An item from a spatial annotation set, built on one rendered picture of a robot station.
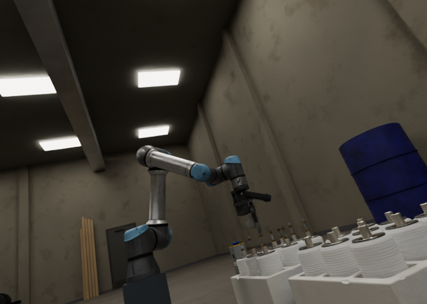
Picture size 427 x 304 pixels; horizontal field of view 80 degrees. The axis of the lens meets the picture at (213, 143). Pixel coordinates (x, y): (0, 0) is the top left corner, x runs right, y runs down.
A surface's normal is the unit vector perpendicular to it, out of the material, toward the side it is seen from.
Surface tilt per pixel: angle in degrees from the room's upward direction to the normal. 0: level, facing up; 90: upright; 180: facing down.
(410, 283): 90
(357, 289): 90
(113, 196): 90
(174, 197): 90
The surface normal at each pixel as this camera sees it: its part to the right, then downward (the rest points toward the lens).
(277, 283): 0.28, -0.44
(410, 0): -0.93, 0.15
